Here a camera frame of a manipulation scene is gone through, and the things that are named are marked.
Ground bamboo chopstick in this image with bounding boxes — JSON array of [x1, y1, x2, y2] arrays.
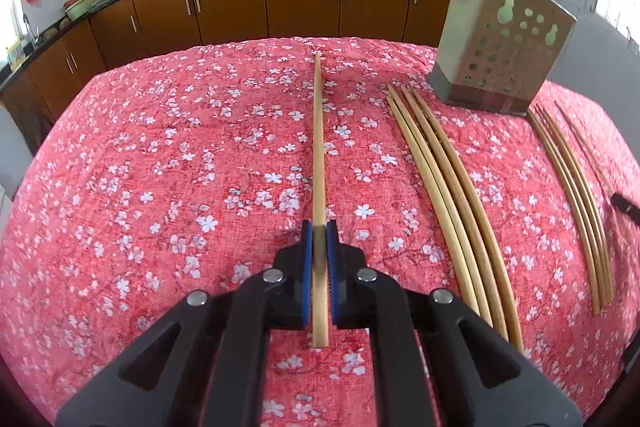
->
[[554, 102, 615, 199], [526, 109, 602, 317], [386, 95, 480, 314], [538, 106, 614, 307], [411, 89, 524, 352], [534, 105, 603, 299], [402, 88, 511, 340], [311, 52, 329, 349], [388, 87, 492, 326]]

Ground brown lower kitchen cabinets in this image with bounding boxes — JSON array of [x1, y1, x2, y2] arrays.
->
[[1, 0, 449, 154]]

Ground red floral tablecloth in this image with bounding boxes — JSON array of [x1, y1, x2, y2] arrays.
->
[[1, 38, 639, 419]]

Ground green basin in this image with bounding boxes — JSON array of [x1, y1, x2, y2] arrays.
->
[[64, 0, 99, 20]]

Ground perforated metal utensil holder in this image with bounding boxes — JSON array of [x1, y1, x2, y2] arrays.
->
[[428, 0, 576, 116]]

